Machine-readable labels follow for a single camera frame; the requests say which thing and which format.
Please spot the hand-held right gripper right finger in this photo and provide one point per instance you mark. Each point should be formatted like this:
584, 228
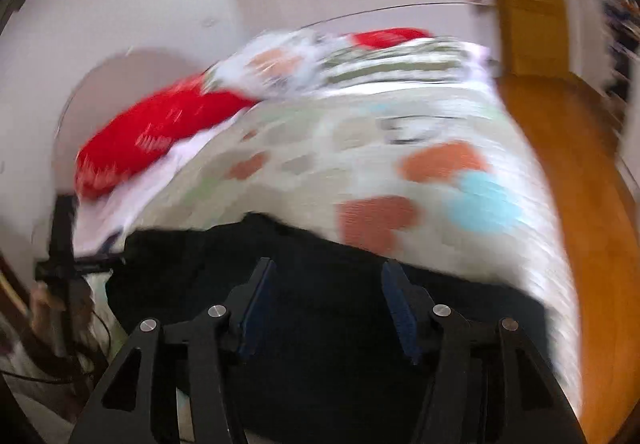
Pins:
400, 304

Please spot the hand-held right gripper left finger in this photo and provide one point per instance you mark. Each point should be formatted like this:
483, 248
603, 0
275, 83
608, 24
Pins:
257, 304

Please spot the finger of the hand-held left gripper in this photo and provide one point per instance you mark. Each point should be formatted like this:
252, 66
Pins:
112, 261

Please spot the black pants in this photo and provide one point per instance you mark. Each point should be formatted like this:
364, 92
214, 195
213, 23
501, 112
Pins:
325, 269

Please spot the person's left forearm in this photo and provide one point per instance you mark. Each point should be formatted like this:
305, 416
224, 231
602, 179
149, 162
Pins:
50, 374

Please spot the person's left hand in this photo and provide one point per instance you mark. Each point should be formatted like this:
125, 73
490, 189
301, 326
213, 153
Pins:
42, 306

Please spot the large red pillow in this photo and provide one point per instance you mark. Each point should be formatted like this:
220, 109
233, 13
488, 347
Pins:
150, 129

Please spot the heart printed blanket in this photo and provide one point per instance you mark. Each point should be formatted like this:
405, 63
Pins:
350, 149

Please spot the rounded translucent headboard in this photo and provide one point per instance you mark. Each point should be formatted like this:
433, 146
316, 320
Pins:
125, 74
400, 12

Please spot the white floral pillow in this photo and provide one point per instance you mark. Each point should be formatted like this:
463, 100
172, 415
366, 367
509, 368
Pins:
270, 62

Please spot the green dotted pillow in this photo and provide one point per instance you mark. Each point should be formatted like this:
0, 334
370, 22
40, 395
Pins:
400, 59

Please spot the small red pillow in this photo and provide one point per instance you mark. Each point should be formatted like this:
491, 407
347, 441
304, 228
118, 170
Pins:
390, 37

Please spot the dark hanging clothes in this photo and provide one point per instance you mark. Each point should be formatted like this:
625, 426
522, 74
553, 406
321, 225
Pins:
622, 39

